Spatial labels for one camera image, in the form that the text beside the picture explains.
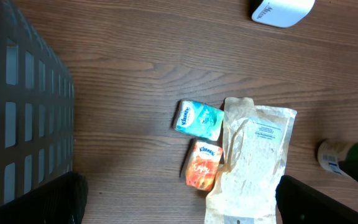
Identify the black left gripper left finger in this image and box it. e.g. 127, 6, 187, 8
0, 172, 88, 224

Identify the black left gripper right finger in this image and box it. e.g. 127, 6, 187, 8
276, 175, 358, 224

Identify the green lid jar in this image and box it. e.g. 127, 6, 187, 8
316, 139, 358, 177

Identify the beige pouch bag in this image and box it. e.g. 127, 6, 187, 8
204, 97, 297, 223

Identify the orange tissue packet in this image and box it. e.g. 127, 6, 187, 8
182, 139, 223, 191

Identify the green tissue packet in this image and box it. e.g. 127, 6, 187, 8
173, 100, 224, 141

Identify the white barcode scanner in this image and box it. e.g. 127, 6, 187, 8
251, 0, 315, 28

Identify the grey plastic basket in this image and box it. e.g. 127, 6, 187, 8
0, 0, 75, 207

